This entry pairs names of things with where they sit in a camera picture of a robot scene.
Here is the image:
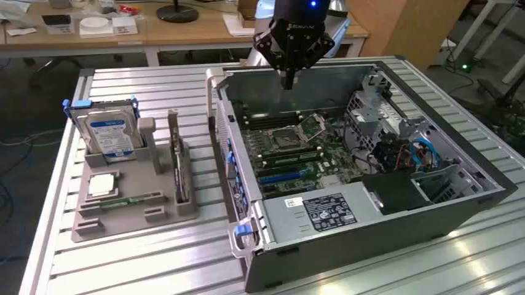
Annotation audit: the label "wooden desk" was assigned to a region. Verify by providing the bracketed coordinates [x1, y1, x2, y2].
[0, 0, 370, 67]

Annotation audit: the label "red small items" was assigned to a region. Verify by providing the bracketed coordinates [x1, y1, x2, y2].
[117, 3, 143, 16]

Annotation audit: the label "CPU socket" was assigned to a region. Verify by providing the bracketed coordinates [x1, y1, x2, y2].
[268, 127, 307, 149]

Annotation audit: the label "blue wire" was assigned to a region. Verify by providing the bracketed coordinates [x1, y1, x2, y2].
[408, 138, 442, 173]

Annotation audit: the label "grey disk bay bracket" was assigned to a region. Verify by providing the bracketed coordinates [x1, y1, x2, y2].
[408, 164, 487, 205]

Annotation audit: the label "hard disk with blue carrier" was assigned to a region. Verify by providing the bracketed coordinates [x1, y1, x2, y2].
[60, 96, 144, 162]

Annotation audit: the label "white round dish on box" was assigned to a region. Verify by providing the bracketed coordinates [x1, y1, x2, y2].
[77, 17, 113, 39]

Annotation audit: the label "black floor stand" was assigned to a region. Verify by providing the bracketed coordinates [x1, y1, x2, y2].
[475, 61, 525, 130]

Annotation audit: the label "blue expansion slot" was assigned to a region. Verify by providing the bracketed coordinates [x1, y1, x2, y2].
[258, 171, 310, 186]

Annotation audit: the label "silver disk bay cage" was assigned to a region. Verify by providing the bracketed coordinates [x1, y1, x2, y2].
[343, 73, 415, 148]

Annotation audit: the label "black office chair base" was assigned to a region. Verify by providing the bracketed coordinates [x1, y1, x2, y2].
[22, 56, 85, 90]

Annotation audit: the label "brown cardboard box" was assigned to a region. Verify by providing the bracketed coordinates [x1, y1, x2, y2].
[236, 0, 263, 21]

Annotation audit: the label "small white box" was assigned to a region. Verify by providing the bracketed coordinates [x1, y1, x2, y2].
[111, 15, 139, 36]

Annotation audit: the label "white paper stack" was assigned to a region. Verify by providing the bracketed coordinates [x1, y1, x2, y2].
[221, 14, 258, 37]

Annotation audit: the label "open socket cover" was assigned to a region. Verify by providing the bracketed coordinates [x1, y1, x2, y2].
[299, 113, 328, 139]

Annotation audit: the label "graphics card with metal bracket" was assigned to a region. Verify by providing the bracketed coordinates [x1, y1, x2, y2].
[167, 108, 193, 206]

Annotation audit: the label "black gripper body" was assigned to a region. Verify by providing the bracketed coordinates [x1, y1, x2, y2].
[268, 0, 331, 71]

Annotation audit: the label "white metal table frame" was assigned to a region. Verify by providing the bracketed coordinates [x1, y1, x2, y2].
[449, 0, 525, 84]

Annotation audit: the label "red wire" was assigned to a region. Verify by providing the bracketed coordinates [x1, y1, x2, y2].
[399, 143, 412, 171]

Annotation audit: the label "wooden cabinet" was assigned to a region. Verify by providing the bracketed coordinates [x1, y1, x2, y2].
[347, 0, 470, 70]

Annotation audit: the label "green RAM stick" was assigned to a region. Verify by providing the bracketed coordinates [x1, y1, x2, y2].
[97, 193, 160, 208]

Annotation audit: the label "grey power supply unit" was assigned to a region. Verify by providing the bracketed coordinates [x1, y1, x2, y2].
[262, 181, 388, 243]

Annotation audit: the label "black round lamp base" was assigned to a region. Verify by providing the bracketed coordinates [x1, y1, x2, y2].
[155, 0, 200, 23]

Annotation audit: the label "green motherboard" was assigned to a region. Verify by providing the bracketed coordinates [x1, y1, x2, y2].
[239, 113, 366, 199]

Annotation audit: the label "white box with black top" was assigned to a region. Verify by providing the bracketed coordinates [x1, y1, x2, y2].
[40, 14, 77, 35]

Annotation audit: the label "grey parts rack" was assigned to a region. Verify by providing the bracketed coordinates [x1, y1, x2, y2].
[69, 116, 201, 243]

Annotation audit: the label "open black PC case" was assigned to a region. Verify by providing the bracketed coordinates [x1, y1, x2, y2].
[204, 60, 518, 293]

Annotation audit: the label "silver CPU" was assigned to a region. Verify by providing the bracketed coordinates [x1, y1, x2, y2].
[88, 175, 116, 196]

